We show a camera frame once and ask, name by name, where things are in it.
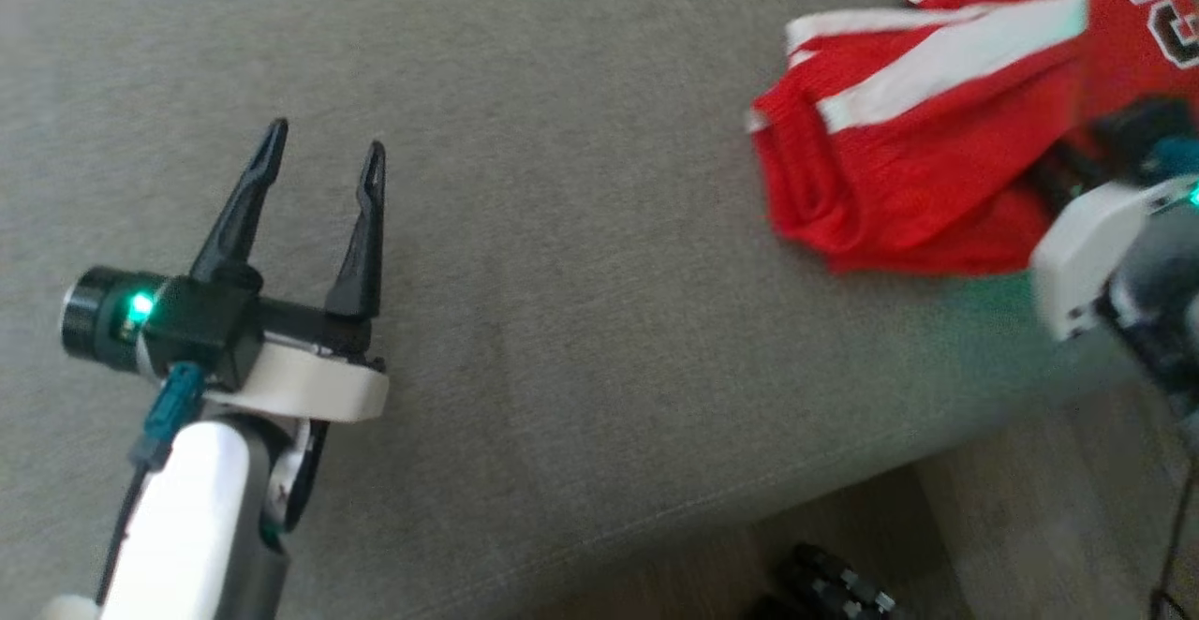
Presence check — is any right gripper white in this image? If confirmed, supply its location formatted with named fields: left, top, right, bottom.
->
left=1030, top=175, right=1199, bottom=341

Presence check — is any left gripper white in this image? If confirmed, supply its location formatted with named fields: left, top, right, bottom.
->
left=190, top=118, right=391, bottom=537

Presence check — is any red white-sleeved Bulls jersey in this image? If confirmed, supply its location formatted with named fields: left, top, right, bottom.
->
left=745, top=0, right=1199, bottom=279

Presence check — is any large grey sofa ottoman cushion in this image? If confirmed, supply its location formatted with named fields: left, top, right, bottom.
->
left=0, top=0, right=1199, bottom=620

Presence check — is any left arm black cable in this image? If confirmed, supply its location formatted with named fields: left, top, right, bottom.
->
left=94, top=362, right=207, bottom=607

